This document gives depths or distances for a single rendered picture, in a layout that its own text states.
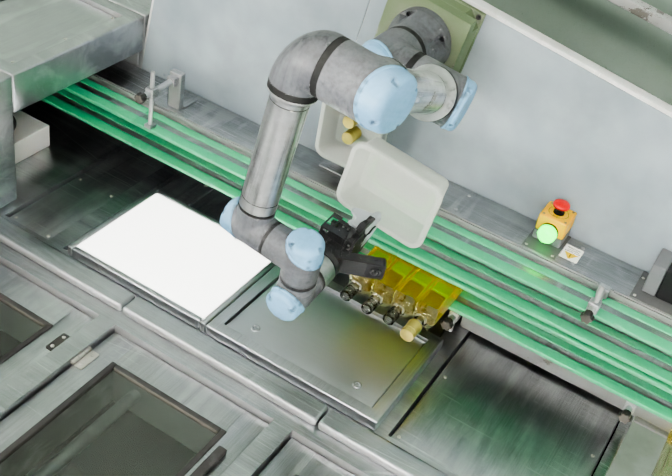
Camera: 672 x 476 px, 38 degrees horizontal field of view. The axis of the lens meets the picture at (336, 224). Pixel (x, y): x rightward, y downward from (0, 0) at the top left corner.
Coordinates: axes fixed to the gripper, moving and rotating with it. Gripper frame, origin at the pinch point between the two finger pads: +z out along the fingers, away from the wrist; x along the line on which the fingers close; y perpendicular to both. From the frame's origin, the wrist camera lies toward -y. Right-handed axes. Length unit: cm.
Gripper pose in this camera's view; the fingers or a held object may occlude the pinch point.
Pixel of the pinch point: (379, 218)
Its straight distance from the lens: 213.4
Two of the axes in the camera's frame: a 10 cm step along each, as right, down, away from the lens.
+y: -8.2, -5.0, 2.6
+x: -1.9, 6.8, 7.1
